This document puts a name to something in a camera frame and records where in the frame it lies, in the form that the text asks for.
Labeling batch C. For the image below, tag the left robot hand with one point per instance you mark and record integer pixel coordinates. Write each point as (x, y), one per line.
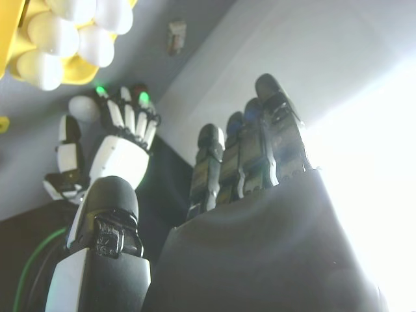
(260, 253)

